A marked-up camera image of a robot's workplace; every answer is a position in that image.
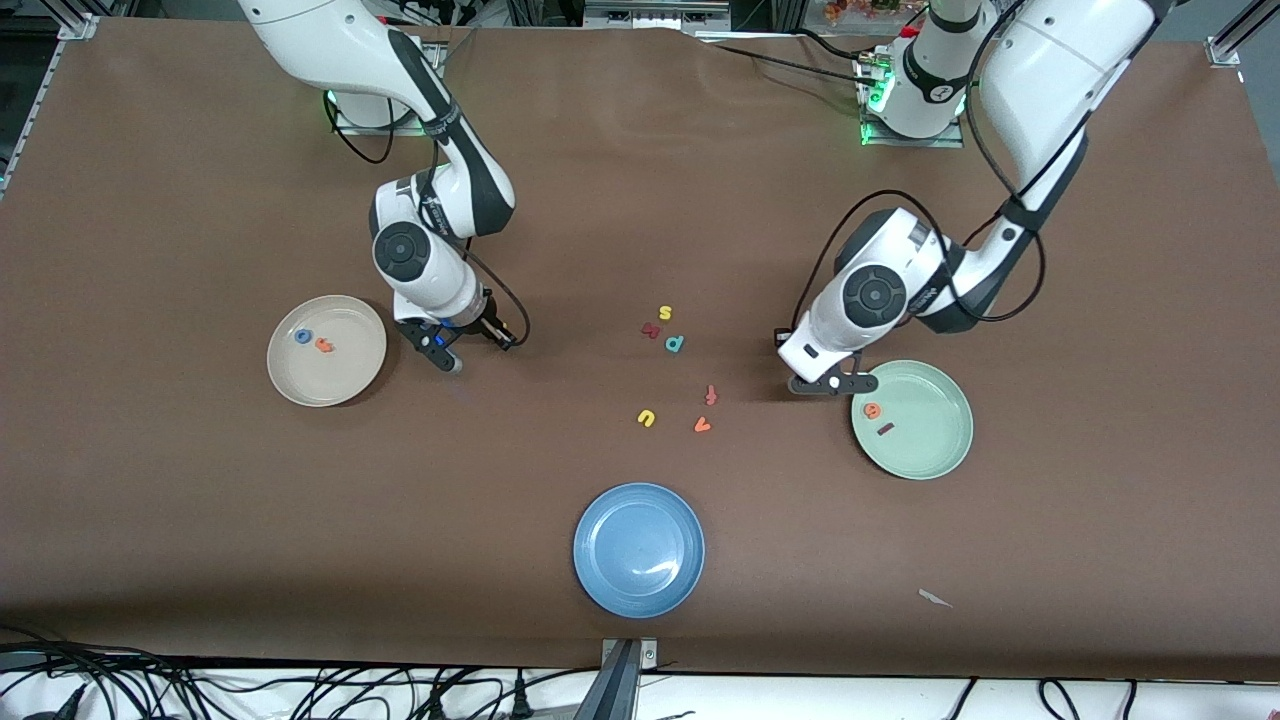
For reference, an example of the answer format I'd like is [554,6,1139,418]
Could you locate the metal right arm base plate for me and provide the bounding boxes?
[328,90,441,136]

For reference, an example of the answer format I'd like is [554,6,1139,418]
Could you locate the orange flowers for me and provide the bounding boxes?
[825,0,931,26]

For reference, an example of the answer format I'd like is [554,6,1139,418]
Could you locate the beige brown plate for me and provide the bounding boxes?
[267,295,388,408]

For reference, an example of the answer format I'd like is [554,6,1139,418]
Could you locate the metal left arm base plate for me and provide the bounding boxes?
[858,55,966,149]

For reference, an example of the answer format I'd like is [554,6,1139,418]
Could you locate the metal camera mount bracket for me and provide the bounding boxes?
[575,637,661,720]

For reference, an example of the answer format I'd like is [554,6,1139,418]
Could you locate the black floor cable tangle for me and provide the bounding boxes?
[0,625,576,720]

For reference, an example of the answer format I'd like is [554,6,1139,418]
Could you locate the long black table cable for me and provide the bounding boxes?
[712,43,876,86]

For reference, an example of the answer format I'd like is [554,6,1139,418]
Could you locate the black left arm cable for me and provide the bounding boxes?
[798,0,1101,336]

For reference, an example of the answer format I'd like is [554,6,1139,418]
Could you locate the light green plate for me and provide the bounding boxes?
[851,360,974,481]

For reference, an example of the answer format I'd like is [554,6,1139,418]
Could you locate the grey equipment box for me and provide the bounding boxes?
[583,0,731,31]

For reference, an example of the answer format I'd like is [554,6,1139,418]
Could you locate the aluminium frame profile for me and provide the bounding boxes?
[55,0,101,41]
[1205,0,1280,69]

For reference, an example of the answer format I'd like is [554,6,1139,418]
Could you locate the short black table cable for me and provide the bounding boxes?
[795,28,881,61]

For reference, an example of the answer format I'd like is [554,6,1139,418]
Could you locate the blue plate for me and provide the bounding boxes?
[573,483,706,619]

